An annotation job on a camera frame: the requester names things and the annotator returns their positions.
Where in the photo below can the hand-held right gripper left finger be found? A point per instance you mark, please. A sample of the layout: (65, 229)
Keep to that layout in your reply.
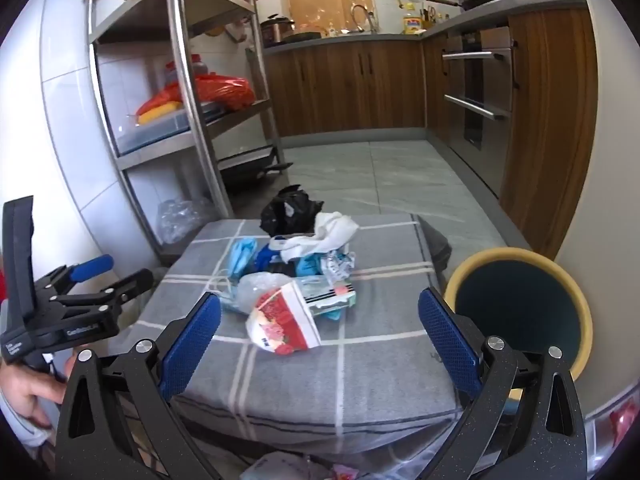
(192, 345)

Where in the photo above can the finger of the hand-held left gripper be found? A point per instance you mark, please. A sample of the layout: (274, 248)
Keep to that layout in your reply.
(92, 266)
(122, 286)

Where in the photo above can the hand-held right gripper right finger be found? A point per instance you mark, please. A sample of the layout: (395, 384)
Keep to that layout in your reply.
(447, 340)

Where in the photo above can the teal bin with yellow rim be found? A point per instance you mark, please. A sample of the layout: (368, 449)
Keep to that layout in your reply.
(525, 300)

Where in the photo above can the red and white paper cup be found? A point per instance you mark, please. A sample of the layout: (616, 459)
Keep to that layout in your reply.
(280, 320)

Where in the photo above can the white cloth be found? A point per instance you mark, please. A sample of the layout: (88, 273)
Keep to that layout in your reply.
(325, 235)

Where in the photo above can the black plastic bag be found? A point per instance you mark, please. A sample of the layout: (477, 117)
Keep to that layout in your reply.
(287, 212)

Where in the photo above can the person's left hand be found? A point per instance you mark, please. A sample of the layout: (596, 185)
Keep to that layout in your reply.
(30, 390)

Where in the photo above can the crumpled clear plastic bag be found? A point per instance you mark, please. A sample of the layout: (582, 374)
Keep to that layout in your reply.
(182, 220)

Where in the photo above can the blue face mask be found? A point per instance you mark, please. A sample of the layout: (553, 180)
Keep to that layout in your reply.
(242, 255)

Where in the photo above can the dark blue glove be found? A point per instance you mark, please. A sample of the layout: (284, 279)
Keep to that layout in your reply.
(263, 260)

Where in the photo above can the green tissue packet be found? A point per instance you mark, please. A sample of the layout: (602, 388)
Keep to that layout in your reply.
(325, 295)

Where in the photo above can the cyan plastic wrapper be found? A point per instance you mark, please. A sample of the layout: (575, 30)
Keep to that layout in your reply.
(309, 266)

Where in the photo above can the yellow packet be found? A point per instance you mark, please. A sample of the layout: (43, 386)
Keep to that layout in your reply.
(160, 112)

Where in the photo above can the black dustpan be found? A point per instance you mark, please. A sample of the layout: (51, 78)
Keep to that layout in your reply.
(255, 166)

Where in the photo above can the red packet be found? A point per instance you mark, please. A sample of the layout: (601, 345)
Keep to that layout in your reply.
(622, 415)

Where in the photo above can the white refrigerator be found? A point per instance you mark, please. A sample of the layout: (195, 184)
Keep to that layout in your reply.
(615, 210)

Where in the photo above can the large red plastic bag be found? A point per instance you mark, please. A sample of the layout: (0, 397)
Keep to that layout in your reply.
(220, 90)

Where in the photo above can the metal shelf rack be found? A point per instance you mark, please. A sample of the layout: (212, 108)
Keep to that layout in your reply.
(182, 60)

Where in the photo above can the clear jar with red lid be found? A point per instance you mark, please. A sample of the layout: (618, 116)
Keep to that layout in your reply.
(199, 65)

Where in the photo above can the steel built-in oven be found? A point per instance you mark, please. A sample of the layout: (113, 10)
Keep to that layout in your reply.
(475, 110)

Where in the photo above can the wooden kitchen cabinets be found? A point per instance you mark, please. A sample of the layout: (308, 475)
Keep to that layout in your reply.
(350, 90)

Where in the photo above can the dark rice cooker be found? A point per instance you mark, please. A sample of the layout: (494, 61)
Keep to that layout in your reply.
(277, 27)

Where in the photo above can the grey kitchen countertop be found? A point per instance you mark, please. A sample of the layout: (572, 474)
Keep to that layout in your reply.
(345, 40)

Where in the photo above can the yellow oil bottle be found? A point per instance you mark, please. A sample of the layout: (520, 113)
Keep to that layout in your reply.
(412, 21)

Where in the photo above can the metal faucet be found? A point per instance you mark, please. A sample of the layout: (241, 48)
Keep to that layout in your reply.
(361, 12)

